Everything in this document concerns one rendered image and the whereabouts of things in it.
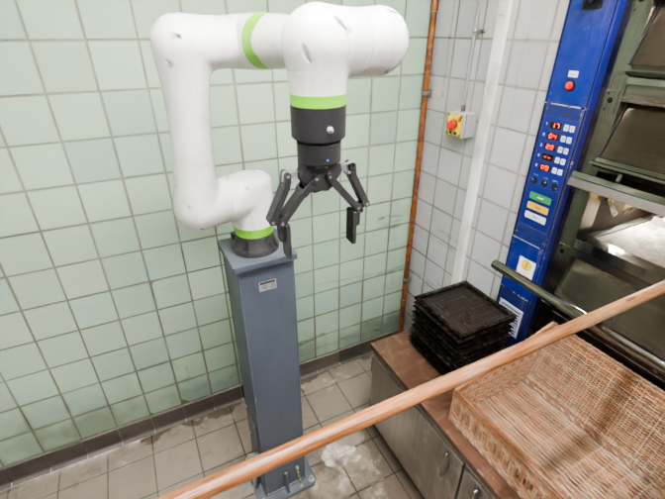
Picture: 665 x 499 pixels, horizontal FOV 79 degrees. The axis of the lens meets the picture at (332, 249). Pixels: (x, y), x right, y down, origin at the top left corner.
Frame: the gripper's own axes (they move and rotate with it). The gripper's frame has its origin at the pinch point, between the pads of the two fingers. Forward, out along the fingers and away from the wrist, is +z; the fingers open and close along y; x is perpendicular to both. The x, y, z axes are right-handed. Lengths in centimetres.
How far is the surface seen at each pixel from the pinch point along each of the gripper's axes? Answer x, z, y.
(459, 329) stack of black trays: -21, 64, -66
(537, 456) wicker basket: 20, 87, -68
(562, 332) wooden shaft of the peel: 22, 25, -51
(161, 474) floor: -69, 146, 52
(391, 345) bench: -46, 89, -54
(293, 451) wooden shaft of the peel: 22.9, 24.9, 15.4
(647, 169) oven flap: 3, -1, -99
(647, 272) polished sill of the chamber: 12, 29, -103
